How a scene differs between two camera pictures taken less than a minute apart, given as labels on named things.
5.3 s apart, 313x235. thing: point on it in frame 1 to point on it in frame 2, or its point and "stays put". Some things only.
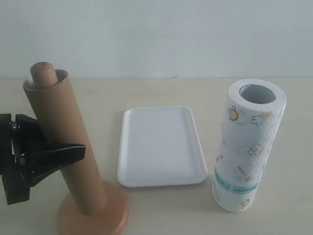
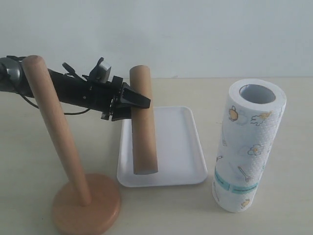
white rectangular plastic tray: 160,146 stays put
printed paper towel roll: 254,113 stays put
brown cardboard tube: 55,108 to 144,132
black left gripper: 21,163 to 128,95
